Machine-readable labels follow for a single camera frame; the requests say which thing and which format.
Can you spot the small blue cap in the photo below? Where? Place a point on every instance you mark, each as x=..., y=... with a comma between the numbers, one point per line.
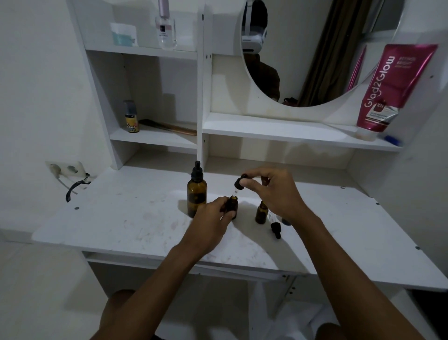
x=286, y=222

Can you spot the white vanity shelf unit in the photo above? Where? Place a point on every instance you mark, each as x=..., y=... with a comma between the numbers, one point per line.
x=280, y=129

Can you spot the small blue object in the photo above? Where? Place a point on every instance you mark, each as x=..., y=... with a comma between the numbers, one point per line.
x=392, y=140

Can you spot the black dropper cap with pipette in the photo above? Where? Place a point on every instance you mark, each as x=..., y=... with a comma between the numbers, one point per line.
x=239, y=183
x=276, y=229

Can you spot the person's left forearm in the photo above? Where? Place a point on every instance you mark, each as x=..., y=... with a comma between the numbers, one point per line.
x=154, y=290

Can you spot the brown comb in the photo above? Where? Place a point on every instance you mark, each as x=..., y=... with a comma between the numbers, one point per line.
x=168, y=127

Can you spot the round mirror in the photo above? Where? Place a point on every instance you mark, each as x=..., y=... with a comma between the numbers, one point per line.
x=315, y=52

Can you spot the large amber dropper bottle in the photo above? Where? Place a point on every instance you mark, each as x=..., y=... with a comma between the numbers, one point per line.
x=196, y=196

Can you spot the person's right thumb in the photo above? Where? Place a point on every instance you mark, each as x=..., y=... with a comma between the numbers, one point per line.
x=252, y=187

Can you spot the person's left thumb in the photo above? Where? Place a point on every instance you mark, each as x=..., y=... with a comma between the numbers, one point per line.
x=228, y=217

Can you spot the person's right leg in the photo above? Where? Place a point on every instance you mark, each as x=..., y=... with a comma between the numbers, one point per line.
x=327, y=332

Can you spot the pink cosmetic tube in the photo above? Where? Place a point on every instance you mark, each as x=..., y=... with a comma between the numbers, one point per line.
x=392, y=87

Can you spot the small amber glass bottle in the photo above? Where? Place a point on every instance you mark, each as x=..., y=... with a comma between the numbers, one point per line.
x=261, y=213
x=233, y=205

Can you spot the person's right middle finger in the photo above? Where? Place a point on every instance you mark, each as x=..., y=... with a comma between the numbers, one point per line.
x=265, y=180

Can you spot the person's left hand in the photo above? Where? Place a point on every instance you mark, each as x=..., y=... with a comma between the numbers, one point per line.
x=204, y=231

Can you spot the person's right hand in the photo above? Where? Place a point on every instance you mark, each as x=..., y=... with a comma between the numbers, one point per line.
x=280, y=194

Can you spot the person's right forearm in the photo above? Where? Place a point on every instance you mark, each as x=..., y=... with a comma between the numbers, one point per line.
x=350, y=280

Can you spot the white wall socket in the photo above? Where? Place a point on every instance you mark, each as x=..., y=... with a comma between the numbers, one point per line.
x=66, y=170

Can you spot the clear perfume bottle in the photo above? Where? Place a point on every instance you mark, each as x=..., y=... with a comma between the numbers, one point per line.
x=166, y=29

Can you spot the small yellow bottle grey cap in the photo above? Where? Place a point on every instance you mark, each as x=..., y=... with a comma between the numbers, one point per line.
x=131, y=119

